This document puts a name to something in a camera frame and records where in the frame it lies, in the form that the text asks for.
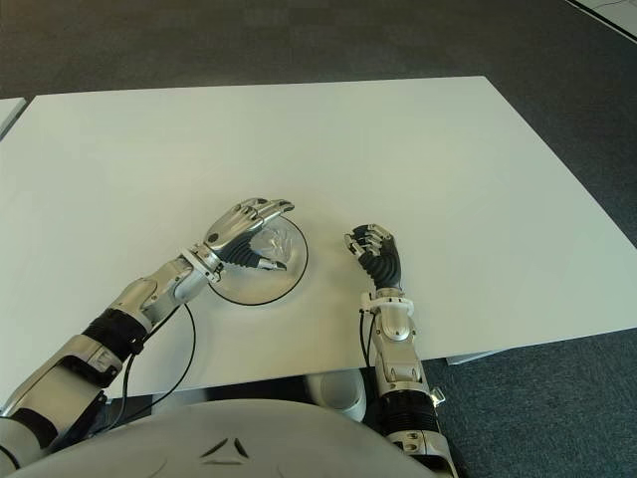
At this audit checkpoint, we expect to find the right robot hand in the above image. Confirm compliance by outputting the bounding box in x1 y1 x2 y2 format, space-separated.
341 223 404 292

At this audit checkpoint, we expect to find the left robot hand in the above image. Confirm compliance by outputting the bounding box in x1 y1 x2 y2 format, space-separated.
203 197 297 273

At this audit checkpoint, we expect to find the white plate with black rim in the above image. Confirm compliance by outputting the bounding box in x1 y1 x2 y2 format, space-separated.
208 216 311 307

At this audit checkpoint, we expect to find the grey robot torso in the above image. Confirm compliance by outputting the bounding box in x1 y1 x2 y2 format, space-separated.
9 397 434 478

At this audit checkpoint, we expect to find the neighbouring white table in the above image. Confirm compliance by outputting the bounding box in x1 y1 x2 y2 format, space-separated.
0 98 27 140

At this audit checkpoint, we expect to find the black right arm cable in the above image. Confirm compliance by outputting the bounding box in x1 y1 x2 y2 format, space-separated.
356 307 379 369

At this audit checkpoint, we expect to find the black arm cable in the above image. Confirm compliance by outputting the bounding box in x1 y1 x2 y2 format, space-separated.
356 307 379 369
111 303 198 430

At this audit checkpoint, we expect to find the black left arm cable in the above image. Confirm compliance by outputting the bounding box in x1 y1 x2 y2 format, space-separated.
111 303 198 430

